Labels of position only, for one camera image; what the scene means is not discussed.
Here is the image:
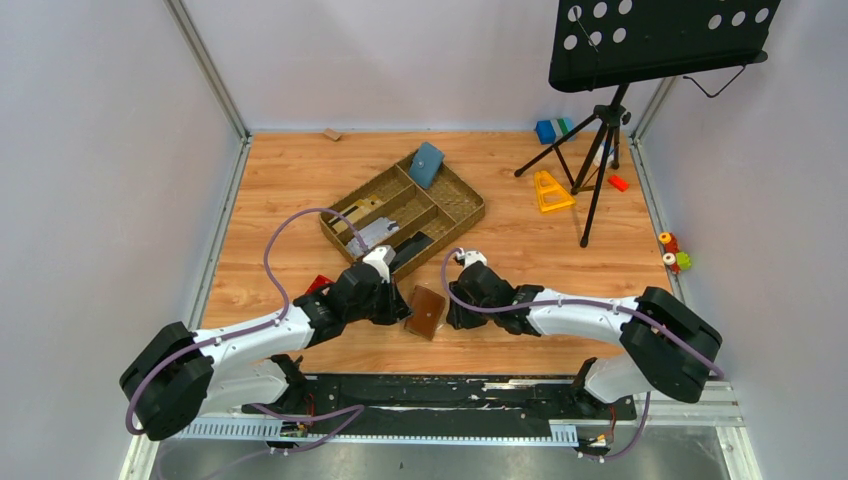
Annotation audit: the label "small cardboard piece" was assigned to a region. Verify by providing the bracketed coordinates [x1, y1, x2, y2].
[323, 128, 342, 142]

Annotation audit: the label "silver grey card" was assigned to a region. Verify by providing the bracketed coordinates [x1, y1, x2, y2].
[346, 216, 400, 258]

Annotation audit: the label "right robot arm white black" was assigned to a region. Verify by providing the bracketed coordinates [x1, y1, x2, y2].
[445, 260, 724, 405]

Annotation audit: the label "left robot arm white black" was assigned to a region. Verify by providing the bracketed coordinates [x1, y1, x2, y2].
[119, 262, 412, 441]

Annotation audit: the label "black music stand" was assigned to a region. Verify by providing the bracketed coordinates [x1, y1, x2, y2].
[541, 0, 780, 247]

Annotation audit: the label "black card in basket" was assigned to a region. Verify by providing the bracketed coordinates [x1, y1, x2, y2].
[389, 231, 433, 272]

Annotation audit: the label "brown leather card holder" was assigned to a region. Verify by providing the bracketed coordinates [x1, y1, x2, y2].
[404, 285, 447, 341]

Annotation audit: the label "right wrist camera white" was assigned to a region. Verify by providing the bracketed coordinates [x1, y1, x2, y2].
[456, 250, 488, 268]

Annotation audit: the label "gold credit card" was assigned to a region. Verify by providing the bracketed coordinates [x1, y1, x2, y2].
[327, 195, 383, 233]

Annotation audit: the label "woven divided basket tray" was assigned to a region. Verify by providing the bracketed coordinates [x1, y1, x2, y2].
[319, 152, 486, 280]

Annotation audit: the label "red plastic block tray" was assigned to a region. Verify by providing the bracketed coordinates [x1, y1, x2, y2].
[306, 275, 334, 294]

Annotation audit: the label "blue green white blocks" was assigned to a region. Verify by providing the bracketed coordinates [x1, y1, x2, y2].
[534, 117, 574, 145]

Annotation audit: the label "blue leather card holder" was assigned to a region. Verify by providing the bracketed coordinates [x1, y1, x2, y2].
[407, 142, 445, 189]

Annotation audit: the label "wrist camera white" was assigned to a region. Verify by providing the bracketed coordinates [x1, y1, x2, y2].
[362, 245, 396, 283]
[456, 250, 488, 268]

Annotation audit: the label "small red block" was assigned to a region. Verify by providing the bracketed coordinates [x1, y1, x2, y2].
[608, 175, 630, 192]

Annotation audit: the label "orange green toy pieces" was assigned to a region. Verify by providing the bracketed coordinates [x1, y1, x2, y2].
[658, 231, 693, 274]

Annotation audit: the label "yellow triangular toy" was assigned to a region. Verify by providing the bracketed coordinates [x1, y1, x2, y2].
[533, 170, 577, 214]

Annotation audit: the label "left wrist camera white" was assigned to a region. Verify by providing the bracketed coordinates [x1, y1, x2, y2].
[362, 245, 396, 283]

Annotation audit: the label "white cable duct rail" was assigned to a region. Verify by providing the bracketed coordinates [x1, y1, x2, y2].
[185, 414, 580, 448]

